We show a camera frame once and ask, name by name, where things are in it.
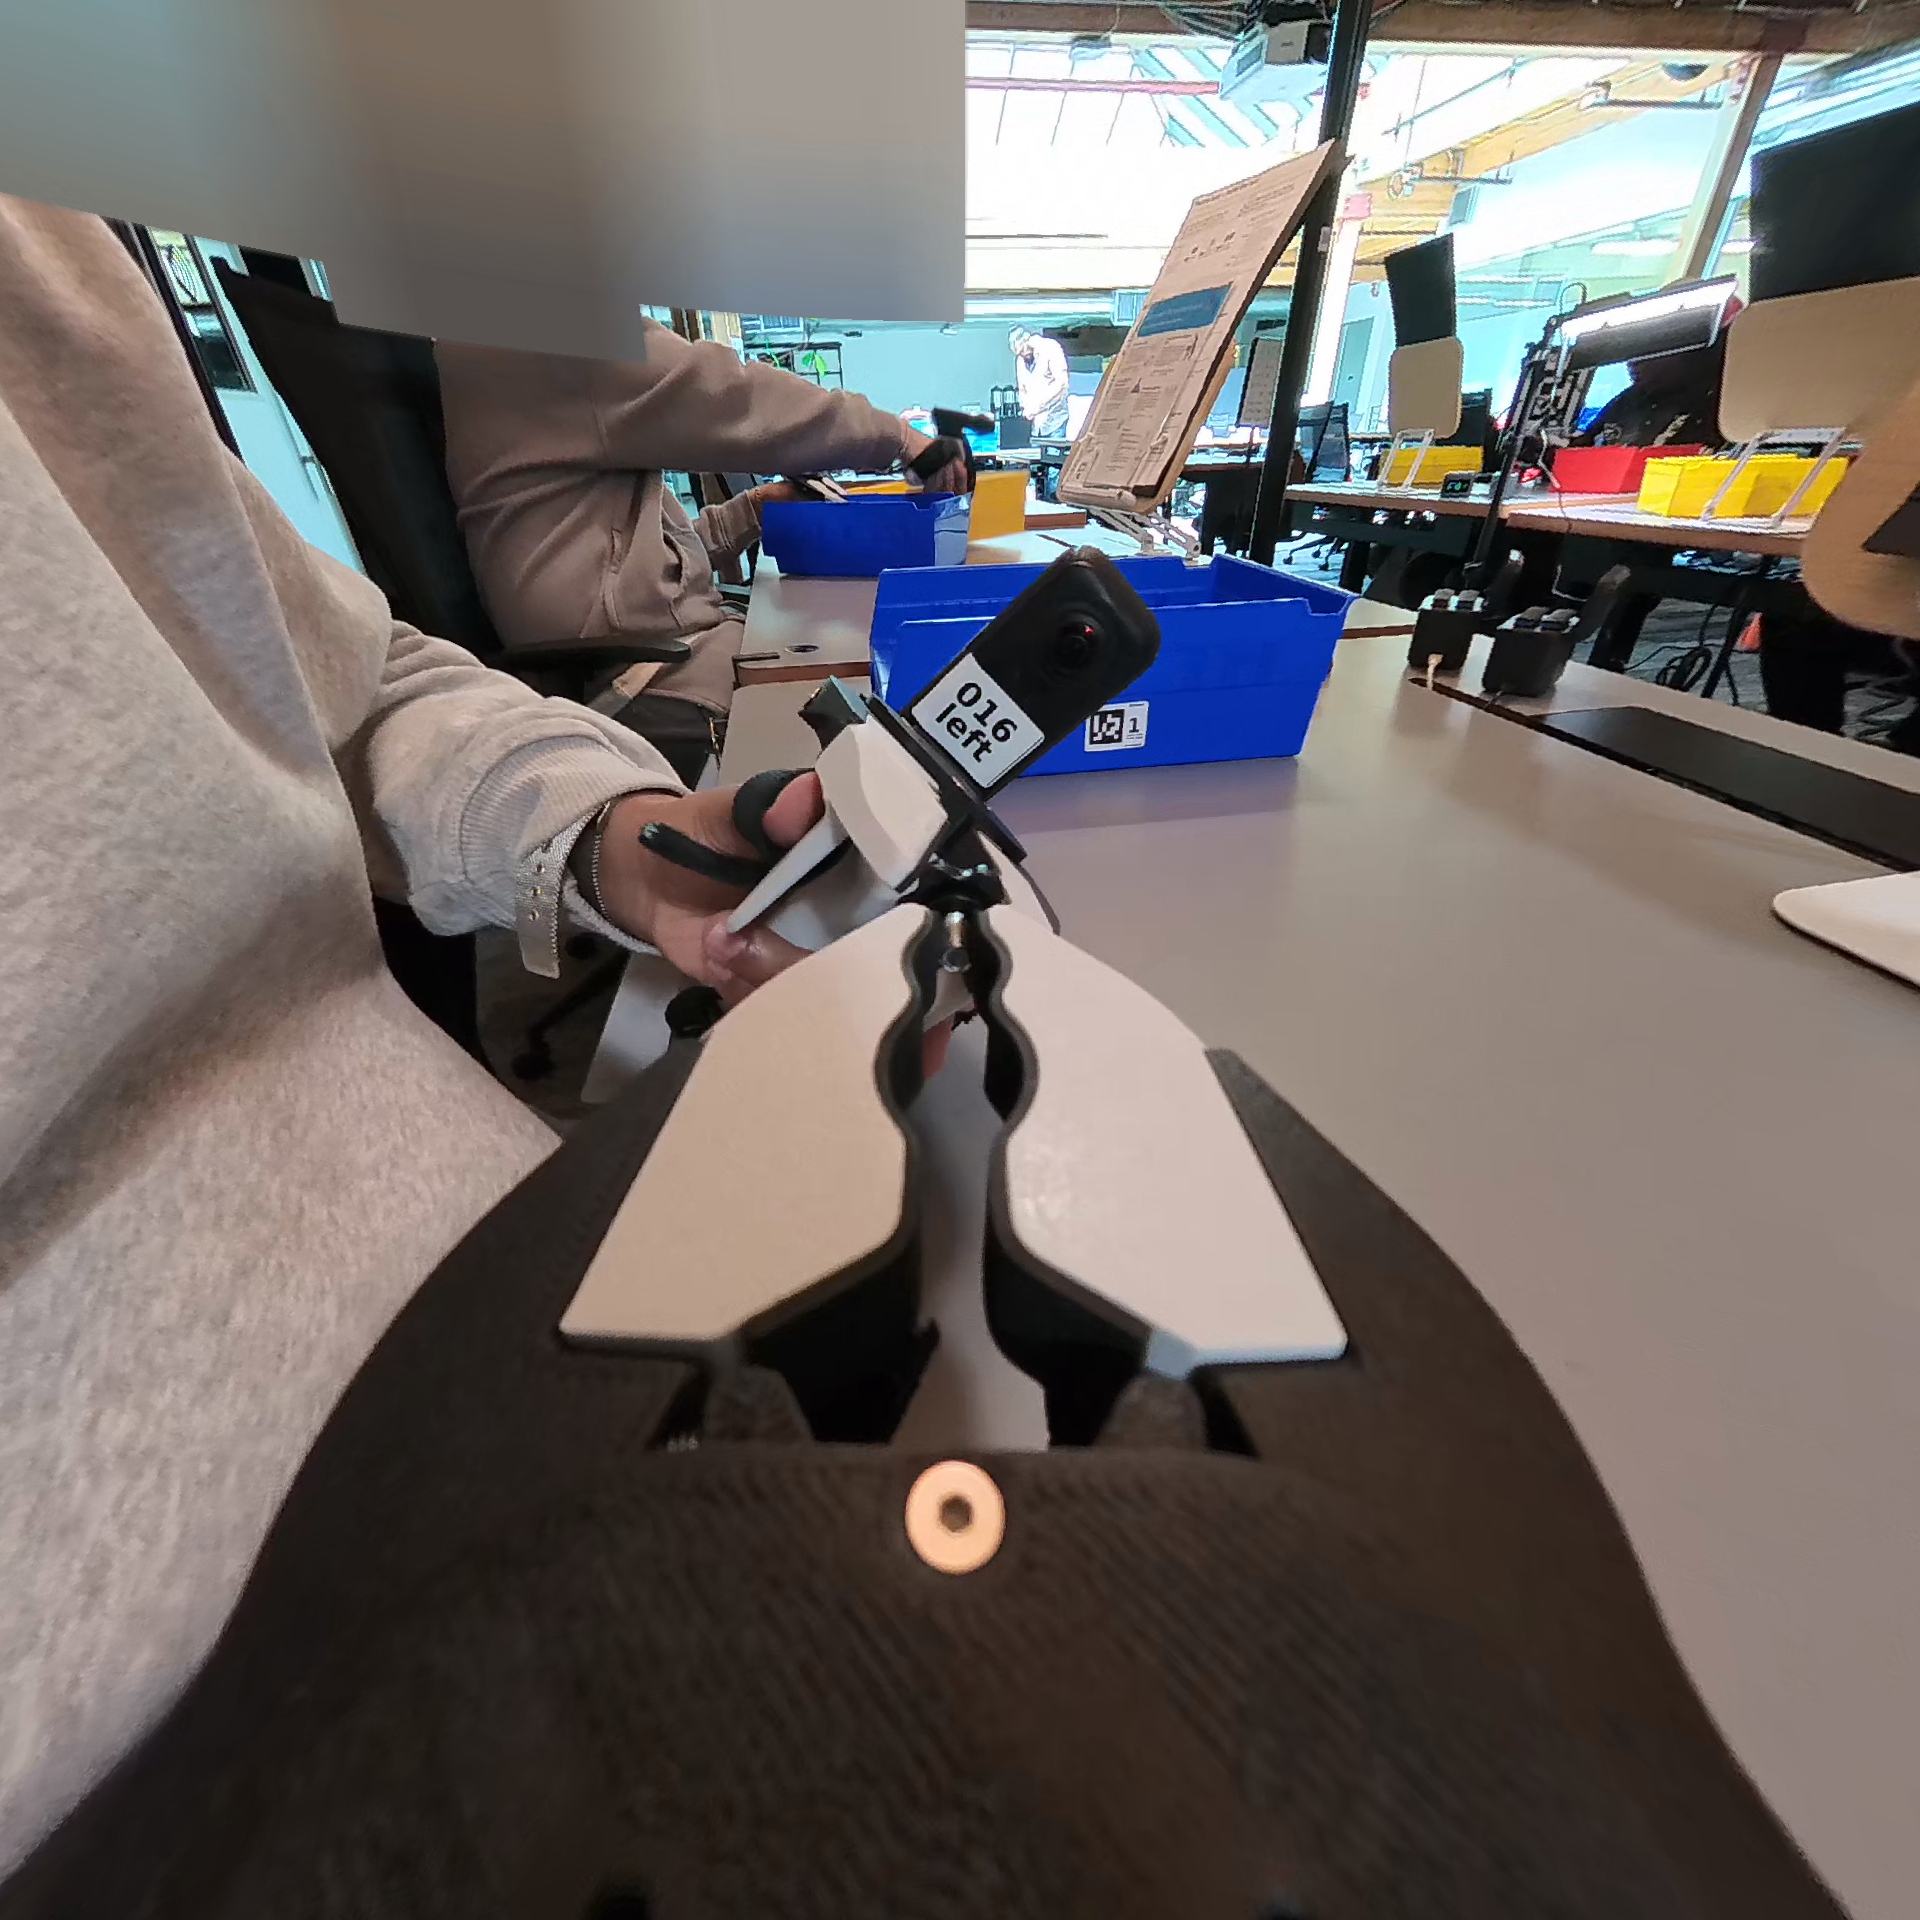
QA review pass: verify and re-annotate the black support pole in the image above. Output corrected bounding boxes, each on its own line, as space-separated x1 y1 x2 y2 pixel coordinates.
1249 0 1377 567

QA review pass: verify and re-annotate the beige document stand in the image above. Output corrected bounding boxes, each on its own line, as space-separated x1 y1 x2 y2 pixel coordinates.
1798 402 1920 641

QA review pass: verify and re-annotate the desk light panel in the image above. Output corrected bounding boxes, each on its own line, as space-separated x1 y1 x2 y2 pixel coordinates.
1557 271 1745 377

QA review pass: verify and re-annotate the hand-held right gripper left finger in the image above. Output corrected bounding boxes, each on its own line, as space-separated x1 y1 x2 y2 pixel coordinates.
558 903 940 1345

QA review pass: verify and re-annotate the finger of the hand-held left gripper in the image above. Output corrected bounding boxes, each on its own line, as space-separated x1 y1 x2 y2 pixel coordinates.
978 813 1065 937
825 722 957 893

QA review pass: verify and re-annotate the person's left hand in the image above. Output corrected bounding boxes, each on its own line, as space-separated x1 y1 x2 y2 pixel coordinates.
573 767 845 1010

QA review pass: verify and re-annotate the red plastic bin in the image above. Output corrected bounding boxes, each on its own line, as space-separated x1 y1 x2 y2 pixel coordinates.
1546 441 1711 495

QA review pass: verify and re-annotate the black office chair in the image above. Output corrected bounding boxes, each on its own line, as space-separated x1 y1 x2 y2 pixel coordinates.
210 256 701 711

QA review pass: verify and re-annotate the person's left forearm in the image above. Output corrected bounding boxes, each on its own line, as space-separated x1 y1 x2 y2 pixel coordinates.
356 618 694 980

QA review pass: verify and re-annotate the black cable slot cover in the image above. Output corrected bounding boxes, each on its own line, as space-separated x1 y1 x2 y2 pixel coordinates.
1542 703 1920 873

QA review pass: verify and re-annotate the beige chair back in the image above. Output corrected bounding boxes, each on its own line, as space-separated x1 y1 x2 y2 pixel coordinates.
1386 334 1466 441
1716 276 1920 445

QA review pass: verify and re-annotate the small blue plastic bin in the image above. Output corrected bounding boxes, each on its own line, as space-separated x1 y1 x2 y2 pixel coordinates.
758 487 974 580

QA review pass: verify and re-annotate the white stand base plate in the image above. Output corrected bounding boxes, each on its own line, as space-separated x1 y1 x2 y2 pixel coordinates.
1774 873 1920 988

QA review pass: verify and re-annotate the large blue plastic bin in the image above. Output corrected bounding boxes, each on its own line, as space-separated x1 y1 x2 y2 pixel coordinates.
870 550 1355 780

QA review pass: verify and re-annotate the brown document stand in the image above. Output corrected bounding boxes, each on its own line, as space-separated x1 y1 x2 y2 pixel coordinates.
1055 138 1347 560

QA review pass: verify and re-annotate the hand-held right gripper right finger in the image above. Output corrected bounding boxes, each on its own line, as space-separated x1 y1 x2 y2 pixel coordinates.
978 906 1351 1376

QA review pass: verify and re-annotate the ceiling projector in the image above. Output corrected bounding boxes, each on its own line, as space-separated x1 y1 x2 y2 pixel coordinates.
1218 5 1339 103

